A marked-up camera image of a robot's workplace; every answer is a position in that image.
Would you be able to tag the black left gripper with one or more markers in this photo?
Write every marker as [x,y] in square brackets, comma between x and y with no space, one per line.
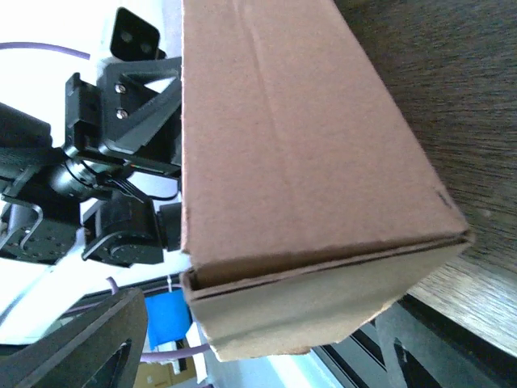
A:
[130,120]

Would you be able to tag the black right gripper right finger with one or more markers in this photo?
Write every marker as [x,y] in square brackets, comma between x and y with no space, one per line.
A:
[419,351]

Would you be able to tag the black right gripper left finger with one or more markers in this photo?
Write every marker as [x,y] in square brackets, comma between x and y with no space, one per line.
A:
[100,348]

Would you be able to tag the brown cardboard box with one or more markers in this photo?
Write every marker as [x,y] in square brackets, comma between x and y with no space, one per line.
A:
[309,206]

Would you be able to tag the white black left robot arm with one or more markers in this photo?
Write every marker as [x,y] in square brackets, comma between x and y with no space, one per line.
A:
[73,210]

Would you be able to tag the blue object in background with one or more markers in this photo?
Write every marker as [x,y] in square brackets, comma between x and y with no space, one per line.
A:
[169,317]

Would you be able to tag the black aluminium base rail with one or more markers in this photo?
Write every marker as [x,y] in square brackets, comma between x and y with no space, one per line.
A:
[357,361]

